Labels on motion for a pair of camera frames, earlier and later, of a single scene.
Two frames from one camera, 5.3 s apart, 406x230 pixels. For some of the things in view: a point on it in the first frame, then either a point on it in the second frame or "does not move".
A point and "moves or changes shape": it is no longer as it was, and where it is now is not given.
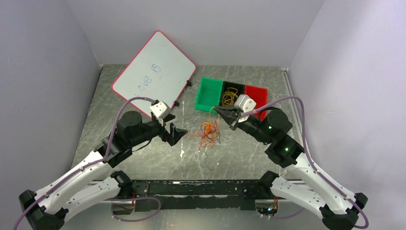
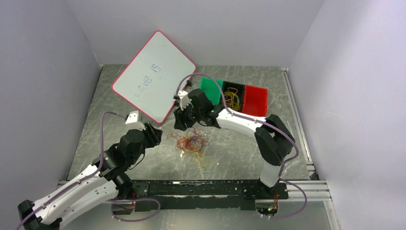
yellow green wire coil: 229,97 does not move
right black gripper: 230,115 to 180,119
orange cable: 207,134 to 182,143
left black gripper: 175,133 to 154,135
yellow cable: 213,122 moves or changes shape
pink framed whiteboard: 160,71 does not move
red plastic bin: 259,95 does not move
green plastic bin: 208,94 does not move
